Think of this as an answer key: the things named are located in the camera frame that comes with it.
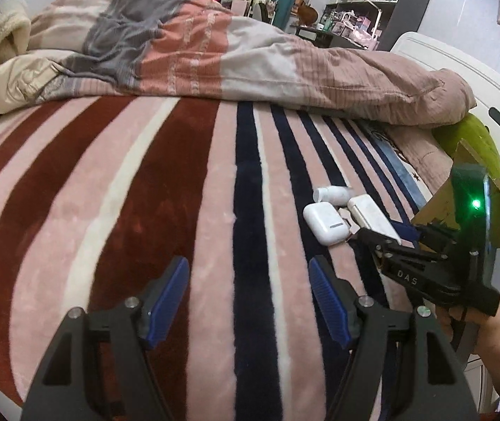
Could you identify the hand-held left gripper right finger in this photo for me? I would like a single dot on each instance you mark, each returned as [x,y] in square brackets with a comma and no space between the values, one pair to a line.
[329,305]

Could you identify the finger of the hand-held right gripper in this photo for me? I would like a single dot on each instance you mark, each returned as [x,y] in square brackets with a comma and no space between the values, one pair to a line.
[407,267]
[434,237]

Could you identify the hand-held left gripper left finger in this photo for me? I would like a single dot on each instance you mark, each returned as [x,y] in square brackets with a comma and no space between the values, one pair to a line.
[169,300]

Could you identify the white rectangular power bank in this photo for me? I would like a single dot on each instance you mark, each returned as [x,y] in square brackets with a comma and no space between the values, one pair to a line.
[370,217]

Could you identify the person's right hand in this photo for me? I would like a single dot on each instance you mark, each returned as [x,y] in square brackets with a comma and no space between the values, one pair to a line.
[469,329]

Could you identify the small pale pink clip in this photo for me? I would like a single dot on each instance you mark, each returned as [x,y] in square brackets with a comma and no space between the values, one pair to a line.
[349,223]

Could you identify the white earbud case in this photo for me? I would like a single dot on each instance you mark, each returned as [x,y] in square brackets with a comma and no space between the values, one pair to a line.
[323,221]

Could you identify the striped fleece blanket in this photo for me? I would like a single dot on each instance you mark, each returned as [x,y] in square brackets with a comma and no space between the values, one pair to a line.
[123,228]

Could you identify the small white cylindrical bottle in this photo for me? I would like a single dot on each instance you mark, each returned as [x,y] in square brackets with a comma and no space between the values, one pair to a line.
[332,194]

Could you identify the green cushion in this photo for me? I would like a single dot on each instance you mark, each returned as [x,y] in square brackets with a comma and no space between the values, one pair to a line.
[473,133]

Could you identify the white bed footboard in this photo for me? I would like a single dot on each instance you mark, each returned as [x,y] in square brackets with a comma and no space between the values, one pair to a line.
[464,65]

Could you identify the dark desk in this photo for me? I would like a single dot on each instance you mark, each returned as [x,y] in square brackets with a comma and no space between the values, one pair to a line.
[333,37]

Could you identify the cluttered shelf unit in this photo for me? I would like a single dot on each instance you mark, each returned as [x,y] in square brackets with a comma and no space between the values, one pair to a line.
[364,0]

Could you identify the pink grey striped quilt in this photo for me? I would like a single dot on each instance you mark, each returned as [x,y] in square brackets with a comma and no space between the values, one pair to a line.
[232,52]

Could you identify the beige cloth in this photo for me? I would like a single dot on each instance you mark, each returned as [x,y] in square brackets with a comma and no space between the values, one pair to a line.
[9,83]

